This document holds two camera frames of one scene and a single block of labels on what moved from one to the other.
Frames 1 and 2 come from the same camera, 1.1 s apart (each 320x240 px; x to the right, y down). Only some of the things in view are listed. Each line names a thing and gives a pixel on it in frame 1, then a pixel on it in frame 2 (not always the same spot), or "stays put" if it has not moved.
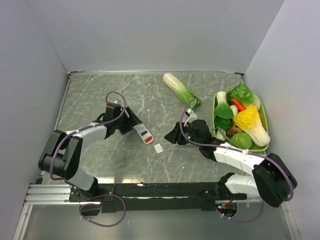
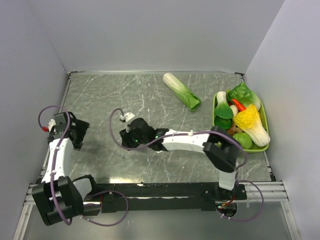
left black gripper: x=131 y=121 → x=82 y=127
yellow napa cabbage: x=249 y=120 stays put
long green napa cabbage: x=179 y=89 stays put
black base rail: x=155 y=197 stays put
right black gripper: x=176 y=134 → x=126 y=141
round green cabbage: x=242 y=140 stays put
